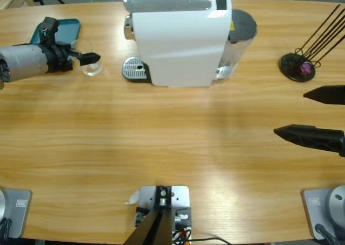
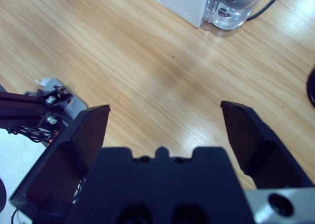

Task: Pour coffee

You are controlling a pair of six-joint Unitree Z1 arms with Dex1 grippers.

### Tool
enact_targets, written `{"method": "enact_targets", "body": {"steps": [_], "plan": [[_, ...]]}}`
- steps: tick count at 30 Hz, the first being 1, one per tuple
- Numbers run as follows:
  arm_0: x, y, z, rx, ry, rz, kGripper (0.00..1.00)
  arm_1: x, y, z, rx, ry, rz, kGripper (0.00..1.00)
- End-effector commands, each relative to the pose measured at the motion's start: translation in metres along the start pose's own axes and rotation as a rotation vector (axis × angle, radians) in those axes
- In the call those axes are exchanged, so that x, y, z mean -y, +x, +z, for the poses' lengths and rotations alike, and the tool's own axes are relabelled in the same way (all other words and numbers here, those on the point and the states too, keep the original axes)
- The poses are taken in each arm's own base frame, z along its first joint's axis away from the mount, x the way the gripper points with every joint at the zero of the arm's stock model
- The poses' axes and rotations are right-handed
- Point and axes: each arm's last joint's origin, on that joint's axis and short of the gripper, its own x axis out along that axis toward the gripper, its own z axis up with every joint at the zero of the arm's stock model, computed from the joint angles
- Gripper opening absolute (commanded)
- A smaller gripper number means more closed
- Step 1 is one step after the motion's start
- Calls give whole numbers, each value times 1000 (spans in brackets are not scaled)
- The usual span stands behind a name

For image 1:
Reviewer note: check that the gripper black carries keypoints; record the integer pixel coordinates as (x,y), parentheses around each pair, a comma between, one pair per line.
(58,59)

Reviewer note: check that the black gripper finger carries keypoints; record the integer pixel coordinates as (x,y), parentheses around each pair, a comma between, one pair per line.
(310,136)
(328,95)

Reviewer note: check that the clear glass cup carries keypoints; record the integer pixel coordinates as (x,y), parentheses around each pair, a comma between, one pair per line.
(93,70)

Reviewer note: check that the grey coffee machine lever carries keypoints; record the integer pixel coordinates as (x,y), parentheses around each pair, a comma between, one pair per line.
(161,2)

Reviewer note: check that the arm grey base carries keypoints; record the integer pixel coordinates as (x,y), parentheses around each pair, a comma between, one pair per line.
(323,210)
(10,210)

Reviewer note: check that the purple coffee capsule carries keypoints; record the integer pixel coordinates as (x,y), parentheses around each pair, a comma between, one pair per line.
(306,68)

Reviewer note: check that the white capsule coffee machine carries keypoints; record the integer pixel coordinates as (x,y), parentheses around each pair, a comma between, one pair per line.
(183,48)

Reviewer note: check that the teal plastic tray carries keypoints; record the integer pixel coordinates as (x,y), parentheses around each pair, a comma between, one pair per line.
(68,29)

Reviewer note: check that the black capsule holder with rods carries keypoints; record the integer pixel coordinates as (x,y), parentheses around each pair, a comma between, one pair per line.
(293,72)

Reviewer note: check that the silver drip tray grid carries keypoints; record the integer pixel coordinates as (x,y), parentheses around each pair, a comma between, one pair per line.
(134,67)

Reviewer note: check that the clear water tank black lid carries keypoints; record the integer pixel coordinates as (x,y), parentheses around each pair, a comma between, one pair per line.
(242,24)

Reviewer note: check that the white tape tag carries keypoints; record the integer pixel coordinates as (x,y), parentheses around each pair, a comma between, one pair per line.
(133,197)

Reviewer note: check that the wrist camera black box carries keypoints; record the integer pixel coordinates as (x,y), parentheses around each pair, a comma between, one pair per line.
(48,27)

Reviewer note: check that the white mount block dark post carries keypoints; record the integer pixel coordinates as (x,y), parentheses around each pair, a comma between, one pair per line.
(179,196)

